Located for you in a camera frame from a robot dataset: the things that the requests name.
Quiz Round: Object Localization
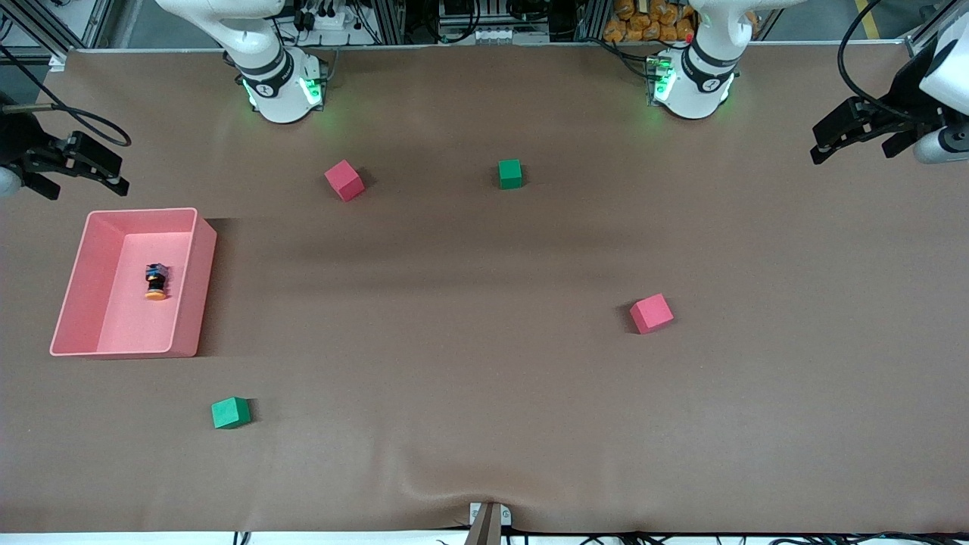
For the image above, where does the orange bagged items pile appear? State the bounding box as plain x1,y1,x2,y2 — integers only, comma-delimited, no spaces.
603,0,696,44

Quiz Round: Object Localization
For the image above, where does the grey metal table bracket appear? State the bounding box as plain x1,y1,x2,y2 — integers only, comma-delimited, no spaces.
469,501,513,545

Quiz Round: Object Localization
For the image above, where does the white terminal block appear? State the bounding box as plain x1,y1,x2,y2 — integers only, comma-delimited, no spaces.
471,26,551,44

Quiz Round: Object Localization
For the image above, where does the aluminium frame profile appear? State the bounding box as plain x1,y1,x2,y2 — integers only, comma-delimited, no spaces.
369,0,413,46
0,0,114,70
905,0,969,60
573,0,612,42

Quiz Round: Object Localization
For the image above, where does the pink plastic bin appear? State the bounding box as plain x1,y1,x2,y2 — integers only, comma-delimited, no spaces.
49,207,218,359

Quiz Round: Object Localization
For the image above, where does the white power strip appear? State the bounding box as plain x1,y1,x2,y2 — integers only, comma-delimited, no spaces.
291,6,357,33

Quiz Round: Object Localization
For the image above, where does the pink foam cube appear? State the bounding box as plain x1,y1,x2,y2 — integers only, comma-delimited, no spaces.
629,293,675,335
324,159,366,203

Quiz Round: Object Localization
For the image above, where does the brown table mat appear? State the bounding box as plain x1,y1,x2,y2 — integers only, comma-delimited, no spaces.
0,42,969,535

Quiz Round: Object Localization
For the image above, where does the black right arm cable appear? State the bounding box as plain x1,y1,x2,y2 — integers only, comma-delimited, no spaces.
0,44,132,147

